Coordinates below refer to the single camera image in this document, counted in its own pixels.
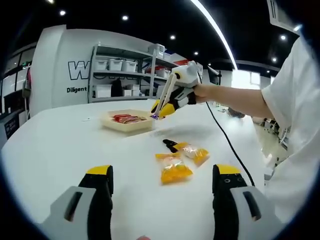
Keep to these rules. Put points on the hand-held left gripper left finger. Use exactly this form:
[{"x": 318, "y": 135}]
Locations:
[{"x": 57, "y": 222}]

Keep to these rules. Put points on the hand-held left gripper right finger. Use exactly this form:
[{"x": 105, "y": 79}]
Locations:
[{"x": 225, "y": 200}]

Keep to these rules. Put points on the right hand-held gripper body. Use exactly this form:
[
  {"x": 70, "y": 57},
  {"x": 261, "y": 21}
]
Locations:
[{"x": 187, "y": 75}]

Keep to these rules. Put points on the shiny purple candy packet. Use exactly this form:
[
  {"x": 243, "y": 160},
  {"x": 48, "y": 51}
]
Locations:
[{"x": 154, "y": 116}]

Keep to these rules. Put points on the white food tongs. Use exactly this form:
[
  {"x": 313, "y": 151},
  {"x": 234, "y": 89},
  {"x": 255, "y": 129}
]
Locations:
[{"x": 166, "y": 91}]

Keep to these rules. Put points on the heap of assorted snacks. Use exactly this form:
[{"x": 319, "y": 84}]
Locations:
[{"x": 125, "y": 118}]

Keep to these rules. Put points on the black dried fruit food packet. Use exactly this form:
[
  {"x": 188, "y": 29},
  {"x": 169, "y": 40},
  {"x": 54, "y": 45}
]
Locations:
[{"x": 169, "y": 144}]

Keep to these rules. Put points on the beige hexagonal food container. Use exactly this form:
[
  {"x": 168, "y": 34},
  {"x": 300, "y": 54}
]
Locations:
[{"x": 120, "y": 127}]

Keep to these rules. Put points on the yellow food packet pale bun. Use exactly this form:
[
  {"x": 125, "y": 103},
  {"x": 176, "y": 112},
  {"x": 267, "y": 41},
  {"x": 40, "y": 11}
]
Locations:
[{"x": 196, "y": 155}]

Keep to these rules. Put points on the person's right hand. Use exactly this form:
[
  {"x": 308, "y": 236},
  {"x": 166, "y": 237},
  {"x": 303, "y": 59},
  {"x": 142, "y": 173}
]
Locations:
[{"x": 203, "y": 92}]

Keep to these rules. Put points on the person's left hand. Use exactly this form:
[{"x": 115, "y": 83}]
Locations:
[{"x": 143, "y": 237}]

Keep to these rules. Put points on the white open storage bin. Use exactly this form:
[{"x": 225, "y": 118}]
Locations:
[{"x": 163, "y": 73}]

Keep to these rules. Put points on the small white box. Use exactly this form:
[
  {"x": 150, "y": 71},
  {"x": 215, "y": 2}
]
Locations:
[
  {"x": 127, "y": 93},
  {"x": 135, "y": 90}
]

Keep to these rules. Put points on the clear storage bin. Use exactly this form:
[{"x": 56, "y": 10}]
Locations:
[{"x": 159, "y": 48}]

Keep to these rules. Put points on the black bag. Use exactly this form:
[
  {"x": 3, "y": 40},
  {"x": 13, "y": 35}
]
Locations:
[{"x": 116, "y": 88}]

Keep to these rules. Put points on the white lidded storage bin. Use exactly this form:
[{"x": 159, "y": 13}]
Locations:
[
  {"x": 101, "y": 65},
  {"x": 115, "y": 65},
  {"x": 130, "y": 65}
]

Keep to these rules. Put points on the grey metal shelving rack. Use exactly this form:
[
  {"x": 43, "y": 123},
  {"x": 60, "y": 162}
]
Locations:
[{"x": 120, "y": 73}]

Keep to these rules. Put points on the large white carton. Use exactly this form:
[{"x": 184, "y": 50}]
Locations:
[{"x": 102, "y": 91}]

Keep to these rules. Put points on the dark grey object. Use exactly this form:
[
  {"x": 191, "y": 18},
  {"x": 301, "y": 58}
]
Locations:
[{"x": 236, "y": 113}]

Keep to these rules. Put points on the white paper strip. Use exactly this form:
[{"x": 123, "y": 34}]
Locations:
[{"x": 86, "y": 119}]

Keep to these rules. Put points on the group of ceiling lights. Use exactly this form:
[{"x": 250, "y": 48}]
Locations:
[{"x": 125, "y": 17}]

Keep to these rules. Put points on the person in white shirt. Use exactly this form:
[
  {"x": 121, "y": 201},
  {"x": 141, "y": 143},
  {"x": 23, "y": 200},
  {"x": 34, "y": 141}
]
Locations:
[{"x": 295, "y": 125}]

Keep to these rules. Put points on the grey counter with dark sign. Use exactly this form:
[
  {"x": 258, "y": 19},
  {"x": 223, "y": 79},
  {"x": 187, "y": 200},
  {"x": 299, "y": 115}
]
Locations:
[{"x": 11, "y": 130}]

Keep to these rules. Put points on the white ceiling air vent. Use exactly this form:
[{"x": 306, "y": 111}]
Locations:
[{"x": 282, "y": 13}]

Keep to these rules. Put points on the hanging tote bag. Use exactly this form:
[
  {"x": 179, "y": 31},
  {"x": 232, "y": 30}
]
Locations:
[{"x": 26, "y": 90}]

